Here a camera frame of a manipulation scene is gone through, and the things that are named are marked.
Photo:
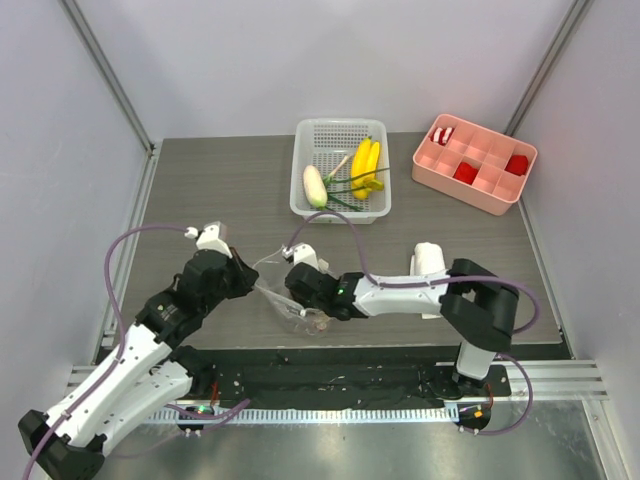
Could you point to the red fake food piece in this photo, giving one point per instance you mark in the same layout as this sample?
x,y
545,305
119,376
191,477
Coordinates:
x,y
517,165
466,173

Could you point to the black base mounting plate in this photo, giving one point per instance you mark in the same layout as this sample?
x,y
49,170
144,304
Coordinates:
x,y
340,378

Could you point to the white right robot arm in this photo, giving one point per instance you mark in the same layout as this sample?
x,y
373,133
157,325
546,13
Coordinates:
x,y
477,304

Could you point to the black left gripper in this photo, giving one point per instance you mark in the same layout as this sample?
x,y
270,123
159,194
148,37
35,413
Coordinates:
x,y
245,274

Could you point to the white perforated plastic basket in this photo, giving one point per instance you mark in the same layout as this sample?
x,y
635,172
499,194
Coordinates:
x,y
330,145

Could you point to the red white striped fake food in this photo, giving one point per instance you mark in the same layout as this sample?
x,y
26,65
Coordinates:
x,y
442,135

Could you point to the pink divided organizer box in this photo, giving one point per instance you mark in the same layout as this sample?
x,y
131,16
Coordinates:
x,y
494,190

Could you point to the rolled white towel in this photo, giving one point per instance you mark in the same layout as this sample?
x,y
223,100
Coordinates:
x,y
427,259

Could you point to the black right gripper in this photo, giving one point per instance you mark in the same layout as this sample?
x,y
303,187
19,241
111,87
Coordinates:
x,y
295,282

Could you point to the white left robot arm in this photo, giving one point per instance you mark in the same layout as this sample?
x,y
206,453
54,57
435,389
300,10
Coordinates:
x,y
150,368

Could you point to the yellow fake banana bunch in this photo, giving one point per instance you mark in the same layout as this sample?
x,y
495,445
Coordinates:
x,y
363,180

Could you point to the clear dotted zip top bag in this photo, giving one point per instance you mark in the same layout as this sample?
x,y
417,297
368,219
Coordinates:
x,y
272,270

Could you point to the green fake vegetable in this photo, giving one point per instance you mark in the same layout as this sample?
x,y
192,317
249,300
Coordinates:
x,y
336,187

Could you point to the white fake radish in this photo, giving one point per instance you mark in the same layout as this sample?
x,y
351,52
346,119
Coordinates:
x,y
314,187

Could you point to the perforated aluminium cable rail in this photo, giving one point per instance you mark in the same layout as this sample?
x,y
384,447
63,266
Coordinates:
x,y
446,414

